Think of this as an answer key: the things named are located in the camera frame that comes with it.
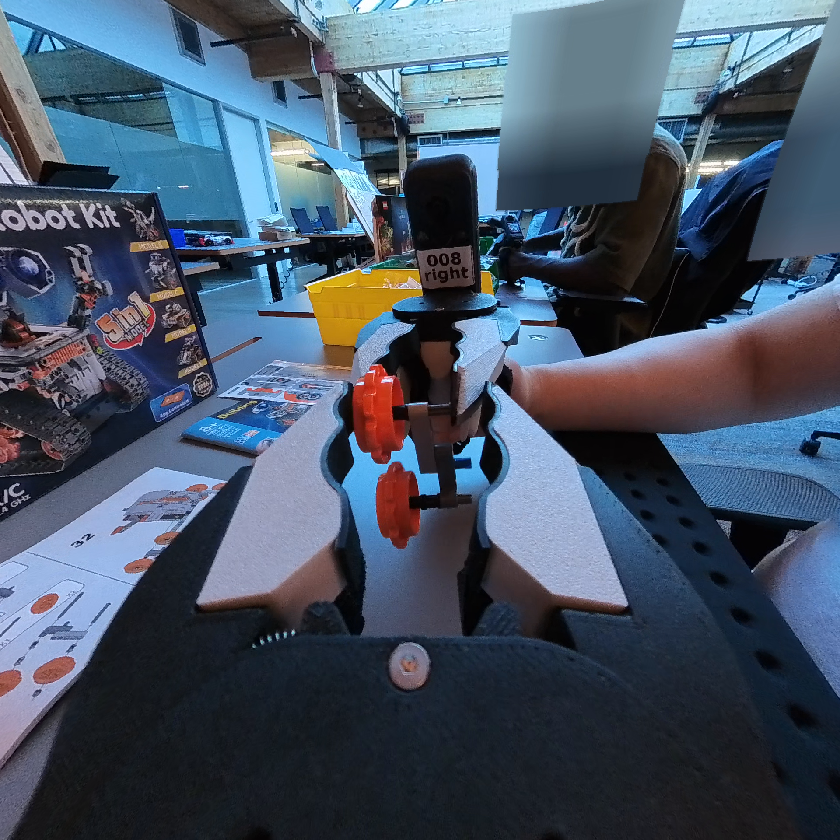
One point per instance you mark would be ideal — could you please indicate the yellow plastic bin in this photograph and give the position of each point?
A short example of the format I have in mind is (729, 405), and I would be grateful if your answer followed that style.
(341, 315)

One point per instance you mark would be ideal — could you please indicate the person's right forearm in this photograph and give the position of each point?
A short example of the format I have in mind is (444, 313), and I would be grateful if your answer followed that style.
(656, 374)

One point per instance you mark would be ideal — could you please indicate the open white instruction booklet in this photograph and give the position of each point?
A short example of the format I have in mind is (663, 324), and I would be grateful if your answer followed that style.
(65, 590)

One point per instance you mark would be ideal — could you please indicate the dark printed toy box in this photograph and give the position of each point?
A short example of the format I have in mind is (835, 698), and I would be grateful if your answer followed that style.
(390, 229)

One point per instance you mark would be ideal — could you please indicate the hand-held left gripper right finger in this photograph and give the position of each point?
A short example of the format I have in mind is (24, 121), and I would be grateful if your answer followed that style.
(551, 525)

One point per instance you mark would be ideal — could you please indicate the black mesh office chair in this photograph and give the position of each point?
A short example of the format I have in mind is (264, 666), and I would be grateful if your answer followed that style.
(754, 492)

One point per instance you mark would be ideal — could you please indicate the dark blue jacket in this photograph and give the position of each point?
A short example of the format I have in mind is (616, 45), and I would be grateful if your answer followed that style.
(728, 197)

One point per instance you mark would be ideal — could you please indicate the printed sticker sheet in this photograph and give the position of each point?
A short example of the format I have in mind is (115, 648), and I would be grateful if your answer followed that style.
(289, 380)

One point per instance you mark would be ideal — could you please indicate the person's leg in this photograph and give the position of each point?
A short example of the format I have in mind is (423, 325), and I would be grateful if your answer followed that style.
(807, 590)

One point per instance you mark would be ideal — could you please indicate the blue robot kit box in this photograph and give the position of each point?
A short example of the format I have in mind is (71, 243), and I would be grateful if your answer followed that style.
(98, 328)

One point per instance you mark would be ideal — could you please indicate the grey desk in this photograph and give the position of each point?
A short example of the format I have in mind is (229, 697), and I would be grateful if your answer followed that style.
(170, 459)

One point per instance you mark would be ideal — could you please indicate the clear plastic bag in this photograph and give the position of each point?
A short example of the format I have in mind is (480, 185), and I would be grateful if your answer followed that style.
(400, 283)

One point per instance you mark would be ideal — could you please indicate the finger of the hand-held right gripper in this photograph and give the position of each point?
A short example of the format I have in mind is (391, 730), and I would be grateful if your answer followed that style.
(377, 348)
(479, 367)

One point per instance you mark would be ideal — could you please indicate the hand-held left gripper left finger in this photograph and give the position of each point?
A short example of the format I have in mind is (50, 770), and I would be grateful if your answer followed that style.
(275, 525)

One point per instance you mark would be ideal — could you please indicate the orange wheel grey beam assembly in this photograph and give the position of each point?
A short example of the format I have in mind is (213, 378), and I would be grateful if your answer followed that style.
(377, 410)

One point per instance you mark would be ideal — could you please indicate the blue closed booklet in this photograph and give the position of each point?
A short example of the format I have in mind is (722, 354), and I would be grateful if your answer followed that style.
(229, 426)

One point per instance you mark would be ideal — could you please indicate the toy car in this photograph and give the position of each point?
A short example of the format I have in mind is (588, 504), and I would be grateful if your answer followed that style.
(208, 237)

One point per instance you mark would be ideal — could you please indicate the blue office chair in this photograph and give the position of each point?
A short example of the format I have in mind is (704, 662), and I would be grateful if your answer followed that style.
(300, 220)
(326, 218)

